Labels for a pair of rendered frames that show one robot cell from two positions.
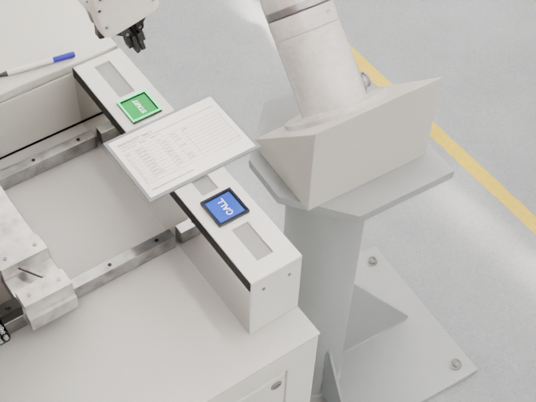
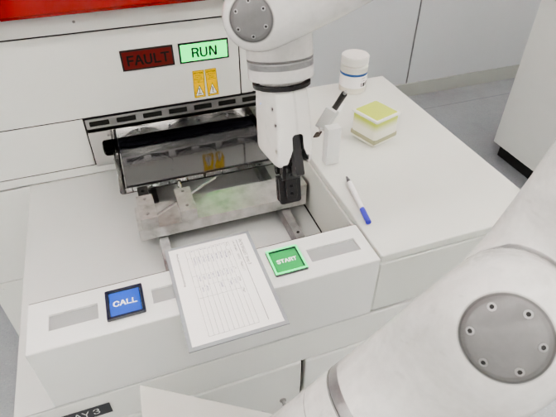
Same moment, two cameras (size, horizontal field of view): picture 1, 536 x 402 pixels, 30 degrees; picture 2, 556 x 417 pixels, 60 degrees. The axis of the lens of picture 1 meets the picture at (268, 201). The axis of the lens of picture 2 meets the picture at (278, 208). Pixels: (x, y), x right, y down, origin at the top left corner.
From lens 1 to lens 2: 1.50 m
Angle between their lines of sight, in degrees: 69
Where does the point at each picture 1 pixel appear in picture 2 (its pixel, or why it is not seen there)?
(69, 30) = (406, 225)
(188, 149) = (213, 287)
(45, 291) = (141, 206)
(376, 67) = not seen: outside the picture
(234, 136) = (213, 330)
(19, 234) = (212, 208)
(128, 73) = (338, 261)
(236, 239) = (83, 304)
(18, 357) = (132, 219)
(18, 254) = (183, 197)
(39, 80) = (342, 203)
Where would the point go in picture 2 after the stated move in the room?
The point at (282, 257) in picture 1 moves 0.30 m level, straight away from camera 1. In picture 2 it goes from (35, 337) to (230, 404)
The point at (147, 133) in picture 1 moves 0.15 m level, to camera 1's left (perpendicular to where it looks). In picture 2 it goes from (247, 261) to (275, 205)
